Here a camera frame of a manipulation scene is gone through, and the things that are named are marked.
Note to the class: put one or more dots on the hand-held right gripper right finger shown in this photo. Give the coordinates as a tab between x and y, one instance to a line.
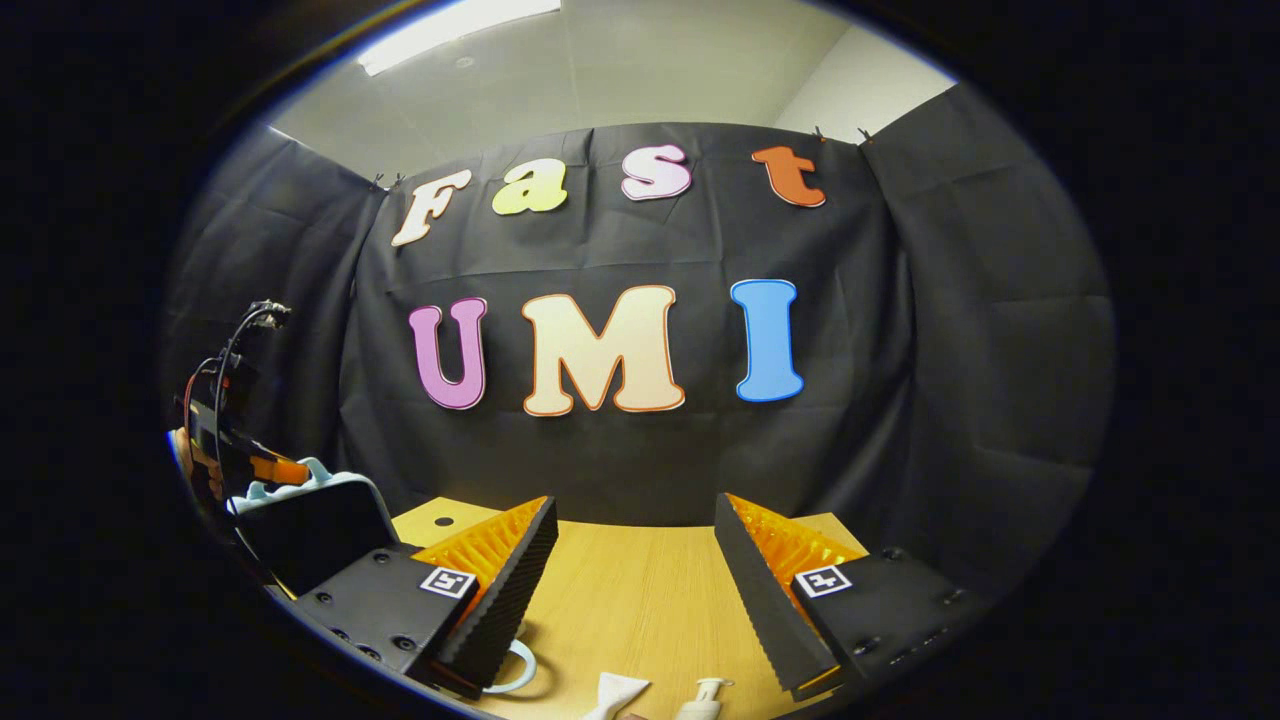
750	590

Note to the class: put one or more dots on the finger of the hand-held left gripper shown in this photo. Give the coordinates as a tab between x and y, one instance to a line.
280	470

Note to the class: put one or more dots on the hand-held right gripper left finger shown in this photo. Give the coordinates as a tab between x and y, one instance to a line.
520	590

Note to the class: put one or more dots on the light blue suitcase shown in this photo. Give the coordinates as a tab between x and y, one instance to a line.
315	530

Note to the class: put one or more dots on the white pump bottle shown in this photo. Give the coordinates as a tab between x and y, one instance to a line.
703	702

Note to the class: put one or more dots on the white squeeze tube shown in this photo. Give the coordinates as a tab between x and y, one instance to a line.
615	692

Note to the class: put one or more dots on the black backdrop cloth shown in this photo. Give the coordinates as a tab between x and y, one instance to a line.
620	460

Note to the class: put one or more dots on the ceiling light panel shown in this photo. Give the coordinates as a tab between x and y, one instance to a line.
450	30

